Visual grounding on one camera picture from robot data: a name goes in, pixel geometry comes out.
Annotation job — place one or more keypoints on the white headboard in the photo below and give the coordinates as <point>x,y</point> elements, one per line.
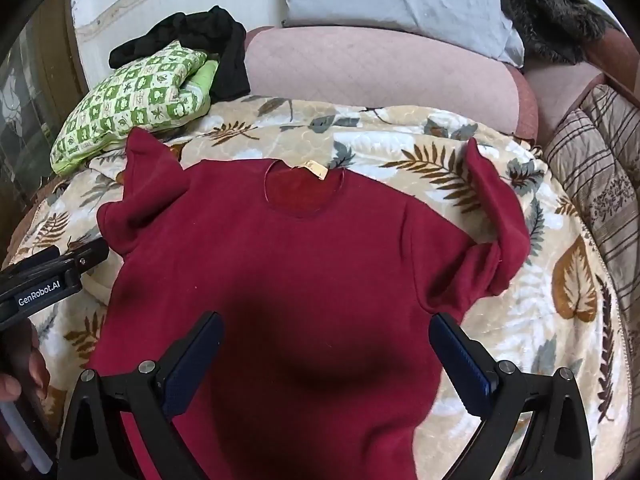
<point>175,10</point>

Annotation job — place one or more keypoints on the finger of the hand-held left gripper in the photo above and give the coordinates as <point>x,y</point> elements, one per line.
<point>89,255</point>

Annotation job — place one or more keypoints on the grey pillow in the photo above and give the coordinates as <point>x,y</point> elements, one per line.
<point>400,0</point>

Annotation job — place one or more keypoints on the black cloth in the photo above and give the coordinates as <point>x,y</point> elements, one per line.
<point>210,45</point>

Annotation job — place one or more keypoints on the red knit sweater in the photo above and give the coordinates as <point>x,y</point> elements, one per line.
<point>295,280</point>

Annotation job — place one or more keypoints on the pink quilted cushion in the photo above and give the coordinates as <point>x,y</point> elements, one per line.
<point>380,75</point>

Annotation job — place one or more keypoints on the leaf print blanket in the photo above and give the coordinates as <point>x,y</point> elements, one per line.
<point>525,285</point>

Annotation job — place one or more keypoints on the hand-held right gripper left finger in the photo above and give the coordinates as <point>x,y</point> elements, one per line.
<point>192,360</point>

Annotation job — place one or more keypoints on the green patterned cloth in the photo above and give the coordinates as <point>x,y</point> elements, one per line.
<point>135,100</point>

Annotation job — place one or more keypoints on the dark fur collar garment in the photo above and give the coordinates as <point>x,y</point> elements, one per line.
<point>550,15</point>

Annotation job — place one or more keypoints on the person's left hand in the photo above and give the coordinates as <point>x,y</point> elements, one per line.
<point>22,375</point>

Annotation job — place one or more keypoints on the striped brown quilt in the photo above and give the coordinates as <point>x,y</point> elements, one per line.
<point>595,160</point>

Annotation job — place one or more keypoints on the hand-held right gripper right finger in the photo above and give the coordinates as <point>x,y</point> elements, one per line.
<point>460,360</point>

